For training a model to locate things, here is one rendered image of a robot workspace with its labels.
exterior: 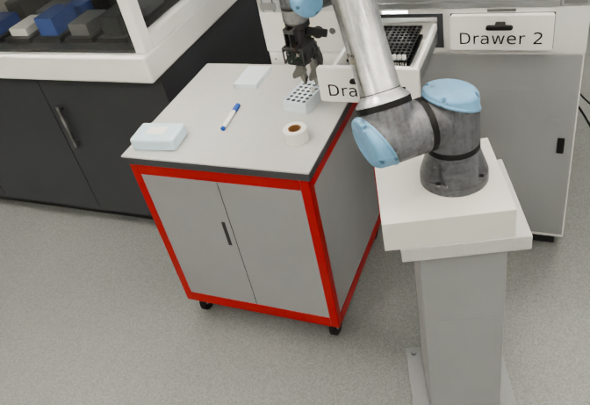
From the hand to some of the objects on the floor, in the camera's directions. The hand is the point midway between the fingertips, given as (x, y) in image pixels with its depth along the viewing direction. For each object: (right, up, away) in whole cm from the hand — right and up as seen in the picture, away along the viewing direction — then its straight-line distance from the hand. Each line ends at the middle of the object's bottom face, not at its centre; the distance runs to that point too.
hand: (312, 79), depth 185 cm
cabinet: (+64, -22, +91) cm, 113 cm away
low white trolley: (-6, -67, +54) cm, 86 cm away
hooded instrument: (-103, -14, +151) cm, 183 cm away
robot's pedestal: (+46, -95, +3) cm, 105 cm away
